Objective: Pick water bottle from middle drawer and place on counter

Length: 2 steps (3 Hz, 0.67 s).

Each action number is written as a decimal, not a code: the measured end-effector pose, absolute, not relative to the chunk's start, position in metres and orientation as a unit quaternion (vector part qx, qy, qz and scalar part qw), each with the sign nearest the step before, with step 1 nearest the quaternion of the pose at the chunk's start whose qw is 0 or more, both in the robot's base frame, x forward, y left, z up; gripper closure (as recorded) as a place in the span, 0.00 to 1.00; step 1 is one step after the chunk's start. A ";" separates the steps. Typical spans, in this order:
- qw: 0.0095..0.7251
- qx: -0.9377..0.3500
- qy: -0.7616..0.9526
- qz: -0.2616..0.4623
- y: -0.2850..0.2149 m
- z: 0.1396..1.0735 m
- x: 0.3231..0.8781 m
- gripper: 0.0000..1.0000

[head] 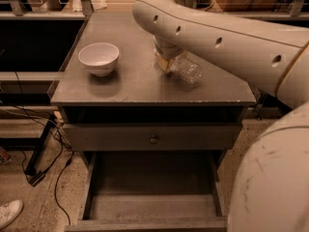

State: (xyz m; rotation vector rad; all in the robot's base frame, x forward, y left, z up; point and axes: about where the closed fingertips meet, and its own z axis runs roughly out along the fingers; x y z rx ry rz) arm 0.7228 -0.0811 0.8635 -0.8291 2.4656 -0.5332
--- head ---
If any white sneaker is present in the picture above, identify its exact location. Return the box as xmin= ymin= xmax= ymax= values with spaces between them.
xmin=0 ymin=200 xmax=23 ymax=229

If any white ceramic bowl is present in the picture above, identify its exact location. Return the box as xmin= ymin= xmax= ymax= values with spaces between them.
xmin=78 ymin=43 xmax=120 ymax=76

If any black metal stand leg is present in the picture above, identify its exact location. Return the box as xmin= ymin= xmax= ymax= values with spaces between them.
xmin=24 ymin=115 xmax=55 ymax=187

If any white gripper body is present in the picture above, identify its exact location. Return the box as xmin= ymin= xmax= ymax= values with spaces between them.
xmin=154 ymin=36 xmax=187 ymax=60

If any open middle drawer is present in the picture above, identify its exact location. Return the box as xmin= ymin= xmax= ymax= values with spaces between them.
xmin=65 ymin=152 xmax=227 ymax=232

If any closed top drawer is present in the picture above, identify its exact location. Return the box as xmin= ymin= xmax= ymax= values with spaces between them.
xmin=64 ymin=124 xmax=241 ymax=152

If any grey wooden cabinet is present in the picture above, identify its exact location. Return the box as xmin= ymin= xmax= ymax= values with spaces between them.
xmin=47 ymin=11 xmax=261 ymax=232

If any round metal drawer knob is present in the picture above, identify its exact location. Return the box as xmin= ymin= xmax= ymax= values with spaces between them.
xmin=150 ymin=135 xmax=158 ymax=144

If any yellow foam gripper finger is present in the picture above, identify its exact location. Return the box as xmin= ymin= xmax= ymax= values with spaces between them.
xmin=155 ymin=53 xmax=173 ymax=73

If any black floor cable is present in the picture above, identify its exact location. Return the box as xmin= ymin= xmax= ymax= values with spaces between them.
xmin=0 ymin=103 xmax=75 ymax=226

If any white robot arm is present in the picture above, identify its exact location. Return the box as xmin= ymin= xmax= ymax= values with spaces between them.
xmin=132 ymin=0 xmax=309 ymax=232

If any clear plastic water bottle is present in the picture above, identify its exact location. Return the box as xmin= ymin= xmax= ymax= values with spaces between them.
xmin=170 ymin=56 xmax=202 ymax=85

